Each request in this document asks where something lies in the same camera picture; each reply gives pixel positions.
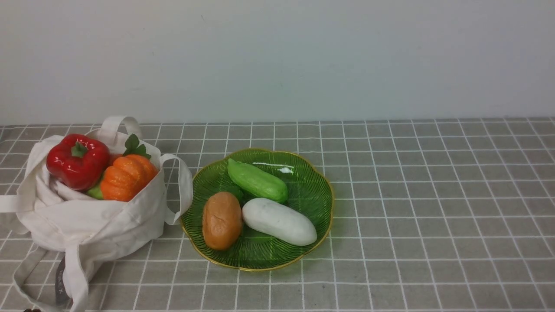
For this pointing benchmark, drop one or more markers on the orange pumpkin with leaf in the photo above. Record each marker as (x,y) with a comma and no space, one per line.
(129,173)

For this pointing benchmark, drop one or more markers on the white radish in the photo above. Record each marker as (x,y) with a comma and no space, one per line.
(275,219)

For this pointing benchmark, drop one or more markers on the green glass plate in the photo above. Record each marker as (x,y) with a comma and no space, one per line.
(310,193)

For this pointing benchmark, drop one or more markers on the brown potato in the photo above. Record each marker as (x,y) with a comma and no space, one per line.
(222,221)

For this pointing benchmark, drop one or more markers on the white canvas tote bag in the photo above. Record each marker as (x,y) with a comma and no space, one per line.
(89,231)

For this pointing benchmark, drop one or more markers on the green cucumber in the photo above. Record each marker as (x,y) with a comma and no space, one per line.
(257,182)

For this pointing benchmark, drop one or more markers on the green vegetable in bag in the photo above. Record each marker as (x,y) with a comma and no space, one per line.
(95,192)

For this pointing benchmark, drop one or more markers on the red bell pepper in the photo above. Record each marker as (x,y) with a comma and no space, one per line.
(78,161)

